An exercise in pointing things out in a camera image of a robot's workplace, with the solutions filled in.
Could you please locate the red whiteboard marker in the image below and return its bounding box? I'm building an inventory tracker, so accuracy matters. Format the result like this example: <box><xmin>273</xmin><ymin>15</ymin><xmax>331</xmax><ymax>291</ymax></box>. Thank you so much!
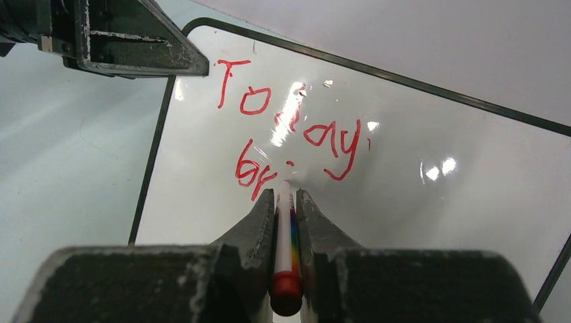
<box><xmin>274</xmin><ymin>181</ymin><xmax>300</xmax><ymax>276</ymax></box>

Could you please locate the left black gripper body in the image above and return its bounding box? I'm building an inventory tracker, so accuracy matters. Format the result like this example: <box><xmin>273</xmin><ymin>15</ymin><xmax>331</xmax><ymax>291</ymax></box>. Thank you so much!
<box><xmin>1</xmin><ymin>0</ymin><xmax>80</xmax><ymax>71</ymax></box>

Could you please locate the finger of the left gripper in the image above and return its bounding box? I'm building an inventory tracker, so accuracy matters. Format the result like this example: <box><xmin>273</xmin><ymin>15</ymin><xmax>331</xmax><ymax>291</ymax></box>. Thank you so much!
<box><xmin>73</xmin><ymin>0</ymin><xmax>209</xmax><ymax>78</ymax></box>

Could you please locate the red marker cap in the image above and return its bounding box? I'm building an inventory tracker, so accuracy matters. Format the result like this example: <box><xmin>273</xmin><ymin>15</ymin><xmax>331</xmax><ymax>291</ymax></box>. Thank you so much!
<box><xmin>268</xmin><ymin>271</ymin><xmax>304</xmax><ymax>317</ymax></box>

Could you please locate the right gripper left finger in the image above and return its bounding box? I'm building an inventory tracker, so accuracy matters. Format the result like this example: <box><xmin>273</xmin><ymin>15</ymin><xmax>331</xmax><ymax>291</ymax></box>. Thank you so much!
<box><xmin>12</xmin><ymin>189</ymin><xmax>275</xmax><ymax>322</ymax></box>

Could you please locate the white board black frame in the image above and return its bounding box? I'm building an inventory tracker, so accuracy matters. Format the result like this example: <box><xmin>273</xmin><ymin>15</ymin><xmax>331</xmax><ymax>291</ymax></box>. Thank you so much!
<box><xmin>129</xmin><ymin>18</ymin><xmax>570</xmax><ymax>307</ymax></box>

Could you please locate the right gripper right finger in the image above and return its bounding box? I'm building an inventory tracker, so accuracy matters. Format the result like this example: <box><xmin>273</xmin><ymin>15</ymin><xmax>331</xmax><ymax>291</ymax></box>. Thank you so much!
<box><xmin>296</xmin><ymin>189</ymin><xmax>541</xmax><ymax>322</ymax></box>

